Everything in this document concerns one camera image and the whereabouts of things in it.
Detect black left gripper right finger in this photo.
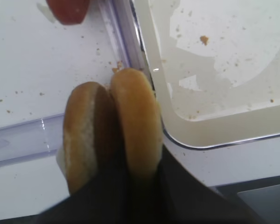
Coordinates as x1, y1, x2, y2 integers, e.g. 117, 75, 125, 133
141, 145, 260, 224

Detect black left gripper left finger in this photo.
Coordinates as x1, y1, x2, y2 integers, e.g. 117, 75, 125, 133
67, 151, 140, 224

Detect bun bottom half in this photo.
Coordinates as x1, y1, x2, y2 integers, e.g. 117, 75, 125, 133
111, 68, 163, 180

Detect bun half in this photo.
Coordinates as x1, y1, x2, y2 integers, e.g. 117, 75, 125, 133
63, 82, 118, 194
111, 68, 163, 180

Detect red tomato slices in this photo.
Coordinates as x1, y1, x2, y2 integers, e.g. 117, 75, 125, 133
46, 0, 91, 25

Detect left bun half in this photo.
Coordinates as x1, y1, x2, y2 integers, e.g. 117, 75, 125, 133
63, 82, 118, 194

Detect lower left clear divider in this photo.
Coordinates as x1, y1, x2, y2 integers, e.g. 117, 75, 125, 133
0, 114, 63, 167

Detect white serving tray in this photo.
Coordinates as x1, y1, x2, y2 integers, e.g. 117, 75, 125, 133
132, 0, 280, 148

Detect left clear long divider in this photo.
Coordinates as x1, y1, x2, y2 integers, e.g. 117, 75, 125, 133
98, 0, 147, 72

